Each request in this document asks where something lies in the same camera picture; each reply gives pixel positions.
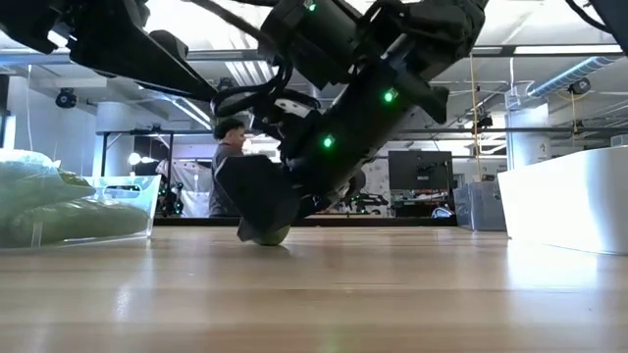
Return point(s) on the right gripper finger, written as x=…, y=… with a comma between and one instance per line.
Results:
x=260, y=196

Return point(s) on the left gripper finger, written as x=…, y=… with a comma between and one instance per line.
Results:
x=127, y=59
x=172, y=45

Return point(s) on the green lime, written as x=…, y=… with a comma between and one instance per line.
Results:
x=272, y=238

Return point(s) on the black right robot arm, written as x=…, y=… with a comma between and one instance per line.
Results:
x=432, y=29

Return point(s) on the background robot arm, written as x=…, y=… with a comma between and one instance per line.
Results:
x=169, y=193
x=368, y=201

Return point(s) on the white cloth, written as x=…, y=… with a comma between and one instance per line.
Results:
x=193, y=191

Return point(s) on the person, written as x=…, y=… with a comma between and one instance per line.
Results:
x=229, y=131

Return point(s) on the black monitor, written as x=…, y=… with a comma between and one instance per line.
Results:
x=420, y=169

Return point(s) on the round white lamp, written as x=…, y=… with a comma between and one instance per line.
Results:
x=133, y=158

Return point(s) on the clear plastic bin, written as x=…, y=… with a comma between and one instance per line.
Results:
x=147, y=196

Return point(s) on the grey translucent bin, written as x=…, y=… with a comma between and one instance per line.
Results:
x=483, y=206

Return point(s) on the white column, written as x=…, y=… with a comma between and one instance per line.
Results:
x=527, y=142

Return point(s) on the white plastic bin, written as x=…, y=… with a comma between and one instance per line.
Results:
x=564, y=201

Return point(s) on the black aluminium table frame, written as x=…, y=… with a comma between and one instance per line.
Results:
x=368, y=221

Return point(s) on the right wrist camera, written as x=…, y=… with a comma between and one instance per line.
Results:
x=294, y=108

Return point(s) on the black background station frame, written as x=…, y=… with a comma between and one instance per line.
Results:
x=147, y=132

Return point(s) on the black background rail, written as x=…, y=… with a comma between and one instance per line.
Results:
x=564, y=131

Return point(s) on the blue ceiling duct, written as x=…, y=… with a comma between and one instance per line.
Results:
x=564, y=77

